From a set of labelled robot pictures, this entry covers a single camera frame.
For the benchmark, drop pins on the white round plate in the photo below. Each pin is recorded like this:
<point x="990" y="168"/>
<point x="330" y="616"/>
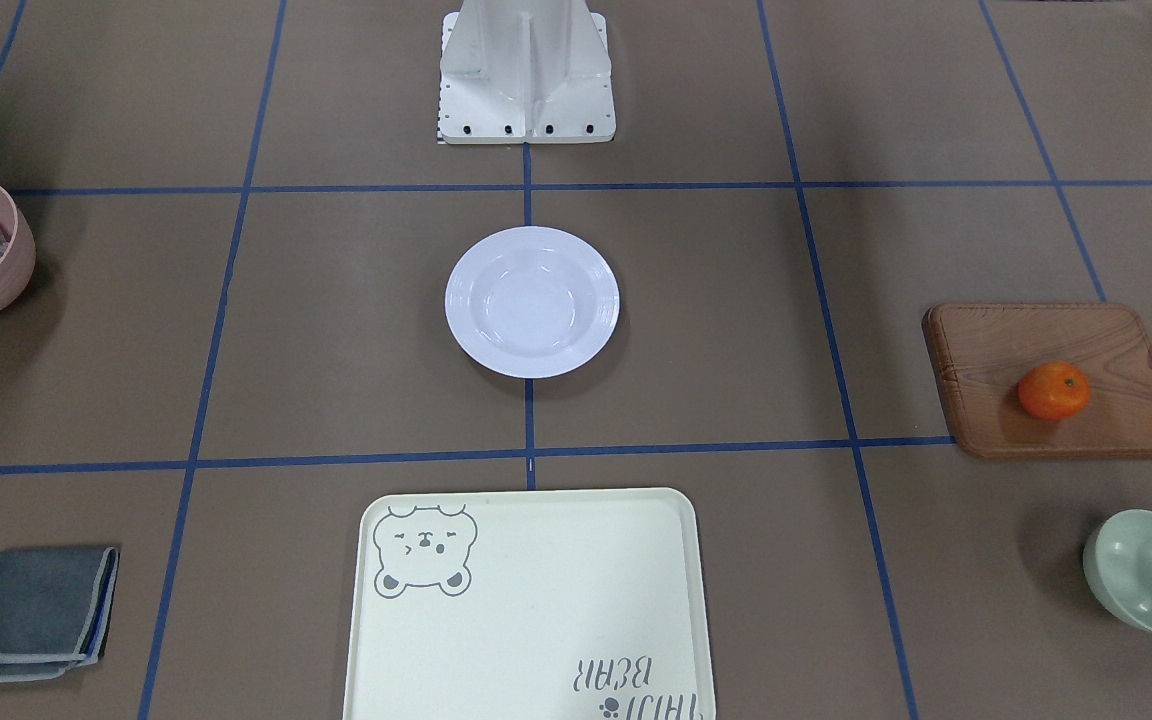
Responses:
<point x="532" y="302"/>

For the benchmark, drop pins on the orange mandarin fruit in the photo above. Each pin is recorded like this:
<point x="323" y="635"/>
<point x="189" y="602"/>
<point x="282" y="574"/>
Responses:
<point x="1054" y="391"/>

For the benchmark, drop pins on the cream bear print tray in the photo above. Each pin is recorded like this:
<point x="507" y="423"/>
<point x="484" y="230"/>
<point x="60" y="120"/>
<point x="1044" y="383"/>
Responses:
<point x="558" y="604"/>

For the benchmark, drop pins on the brown wooden tray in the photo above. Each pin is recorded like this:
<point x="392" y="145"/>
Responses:
<point x="980" y="352"/>

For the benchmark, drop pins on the folded grey cloth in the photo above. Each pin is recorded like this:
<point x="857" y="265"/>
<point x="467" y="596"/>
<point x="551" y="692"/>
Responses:
<point x="55" y="609"/>

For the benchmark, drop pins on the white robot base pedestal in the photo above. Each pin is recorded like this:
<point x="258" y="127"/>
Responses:
<point x="525" y="72"/>

